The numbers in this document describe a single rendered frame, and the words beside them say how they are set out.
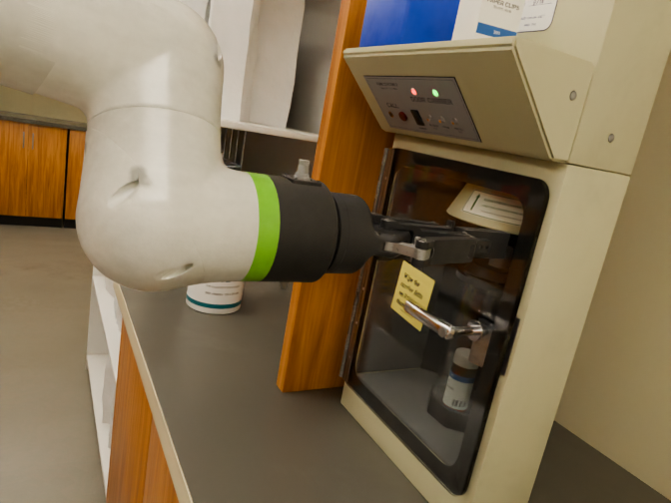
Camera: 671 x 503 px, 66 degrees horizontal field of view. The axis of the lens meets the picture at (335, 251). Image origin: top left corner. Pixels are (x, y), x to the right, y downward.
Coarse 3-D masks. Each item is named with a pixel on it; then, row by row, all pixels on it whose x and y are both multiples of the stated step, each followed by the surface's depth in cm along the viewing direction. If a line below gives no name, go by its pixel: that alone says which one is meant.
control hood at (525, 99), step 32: (352, 64) 72; (384, 64) 65; (416, 64) 60; (448, 64) 55; (480, 64) 51; (512, 64) 47; (544, 64) 48; (576, 64) 50; (480, 96) 54; (512, 96) 50; (544, 96) 49; (576, 96) 51; (384, 128) 78; (480, 128) 58; (512, 128) 54; (544, 128) 50; (576, 128) 53
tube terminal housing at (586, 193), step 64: (576, 0) 54; (640, 0) 52; (640, 64) 54; (640, 128) 57; (576, 192) 55; (576, 256) 59; (576, 320) 62; (512, 384) 60; (384, 448) 79; (512, 448) 64
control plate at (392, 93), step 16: (368, 80) 71; (384, 80) 68; (400, 80) 64; (416, 80) 62; (432, 80) 59; (448, 80) 57; (384, 96) 71; (400, 96) 67; (416, 96) 64; (432, 96) 61; (448, 96) 59; (384, 112) 74; (432, 112) 64; (448, 112) 61; (464, 112) 58; (400, 128) 73; (416, 128) 70; (432, 128) 66; (448, 128) 63; (464, 128) 61
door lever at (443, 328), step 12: (408, 300) 66; (408, 312) 66; (420, 312) 64; (432, 312) 63; (432, 324) 61; (444, 324) 60; (468, 324) 63; (480, 324) 61; (444, 336) 60; (468, 336) 63; (480, 336) 61
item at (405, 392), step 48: (432, 192) 70; (480, 192) 62; (528, 192) 56; (528, 240) 56; (384, 288) 79; (432, 288) 69; (480, 288) 62; (384, 336) 78; (432, 336) 69; (384, 384) 78; (432, 384) 69; (480, 384) 61; (432, 432) 68; (480, 432) 61
